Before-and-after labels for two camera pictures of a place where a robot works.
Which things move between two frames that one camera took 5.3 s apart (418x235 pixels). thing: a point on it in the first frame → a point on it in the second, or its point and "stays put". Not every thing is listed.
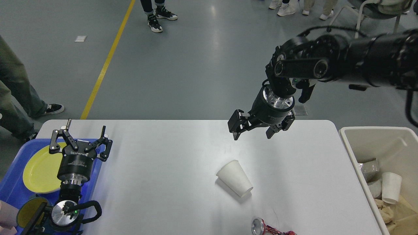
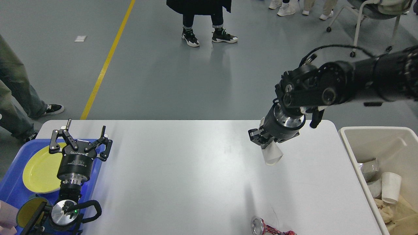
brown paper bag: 406,219 stays put
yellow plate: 40,171 stays put
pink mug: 8,213 stays put
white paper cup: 391,183 stays put
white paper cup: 232,174 → 272,154
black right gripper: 268,108 → 279,126
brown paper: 386,212 stays put
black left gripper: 76,167 stays put
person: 149,6 → 189,8
